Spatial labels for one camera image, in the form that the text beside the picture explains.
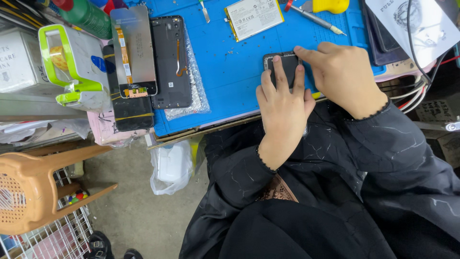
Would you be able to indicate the person's right hand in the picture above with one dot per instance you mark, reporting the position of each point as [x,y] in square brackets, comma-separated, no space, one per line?
[345,77]

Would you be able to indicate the person's left hand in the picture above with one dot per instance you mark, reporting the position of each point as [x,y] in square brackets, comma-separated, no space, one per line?
[284,108]

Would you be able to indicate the small black smartphone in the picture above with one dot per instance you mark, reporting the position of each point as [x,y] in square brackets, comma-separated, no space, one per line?
[290,64]

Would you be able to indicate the yellow plastic pick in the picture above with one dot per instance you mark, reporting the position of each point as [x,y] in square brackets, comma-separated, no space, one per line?
[316,95]

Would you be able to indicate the stack of dark phones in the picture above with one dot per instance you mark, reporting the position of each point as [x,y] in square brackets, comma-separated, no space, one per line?
[382,50]

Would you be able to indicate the grey screwdriver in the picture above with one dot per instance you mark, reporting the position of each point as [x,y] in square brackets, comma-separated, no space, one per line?
[316,19]

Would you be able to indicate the blue silicone repair mat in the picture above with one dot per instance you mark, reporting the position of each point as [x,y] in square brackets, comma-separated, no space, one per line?
[230,68]

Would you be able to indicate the brown patterned cloth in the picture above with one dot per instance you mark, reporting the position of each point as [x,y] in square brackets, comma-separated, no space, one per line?
[278,190]

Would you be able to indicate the clear bubble wrap bag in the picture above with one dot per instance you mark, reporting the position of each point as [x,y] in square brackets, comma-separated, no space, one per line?
[199,97]

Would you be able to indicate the white printed paper sheet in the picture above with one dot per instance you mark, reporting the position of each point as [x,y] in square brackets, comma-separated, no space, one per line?
[427,32]

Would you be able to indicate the white phone battery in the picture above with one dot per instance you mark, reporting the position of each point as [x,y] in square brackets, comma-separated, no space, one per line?
[254,18]

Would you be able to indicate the brown cardboard carton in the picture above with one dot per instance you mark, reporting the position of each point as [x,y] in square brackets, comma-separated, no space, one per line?
[442,136]

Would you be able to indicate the white metal clamp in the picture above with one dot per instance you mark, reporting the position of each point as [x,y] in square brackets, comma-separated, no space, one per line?
[452,126]

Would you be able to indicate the person's black clothing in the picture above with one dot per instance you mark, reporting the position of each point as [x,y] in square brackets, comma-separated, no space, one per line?
[323,223]

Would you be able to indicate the white plastic bag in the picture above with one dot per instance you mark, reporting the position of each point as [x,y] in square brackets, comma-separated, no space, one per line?
[172,169]

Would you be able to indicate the black smartphone with rubber bands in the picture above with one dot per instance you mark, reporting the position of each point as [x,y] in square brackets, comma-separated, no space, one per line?
[133,113]

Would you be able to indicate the phone screen with orange flex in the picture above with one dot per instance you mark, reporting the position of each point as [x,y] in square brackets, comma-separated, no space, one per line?
[138,46]

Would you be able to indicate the pink board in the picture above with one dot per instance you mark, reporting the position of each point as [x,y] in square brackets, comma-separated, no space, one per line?
[102,133]

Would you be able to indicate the black sandal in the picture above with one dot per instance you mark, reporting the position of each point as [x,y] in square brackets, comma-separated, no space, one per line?
[133,254]
[99,246]

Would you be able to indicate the white lime green tape dispenser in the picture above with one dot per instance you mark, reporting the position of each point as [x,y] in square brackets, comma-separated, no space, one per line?
[75,61]

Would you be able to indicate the green bottle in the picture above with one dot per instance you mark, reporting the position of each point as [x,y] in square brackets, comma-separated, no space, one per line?
[88,16]

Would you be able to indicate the colourful dotted toy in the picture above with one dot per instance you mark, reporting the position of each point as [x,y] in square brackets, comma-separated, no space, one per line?
[78,196]

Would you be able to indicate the red cap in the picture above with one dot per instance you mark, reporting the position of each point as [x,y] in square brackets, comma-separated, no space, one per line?
[63,3]

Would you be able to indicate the crumpled clear plastic bags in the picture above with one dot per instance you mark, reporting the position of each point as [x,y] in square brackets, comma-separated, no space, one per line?
[39,129]

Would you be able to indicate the grey metal shelf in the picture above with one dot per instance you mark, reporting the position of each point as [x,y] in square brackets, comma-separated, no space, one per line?
[36,104]

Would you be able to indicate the tan plastic stool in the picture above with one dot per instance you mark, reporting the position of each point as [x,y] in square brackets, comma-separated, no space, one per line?
[32,187]

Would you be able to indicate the white cardboard box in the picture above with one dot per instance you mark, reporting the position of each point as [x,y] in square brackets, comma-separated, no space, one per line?
[19,61]

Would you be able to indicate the black phone back frame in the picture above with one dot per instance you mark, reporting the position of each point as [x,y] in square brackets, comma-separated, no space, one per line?
[169,82]

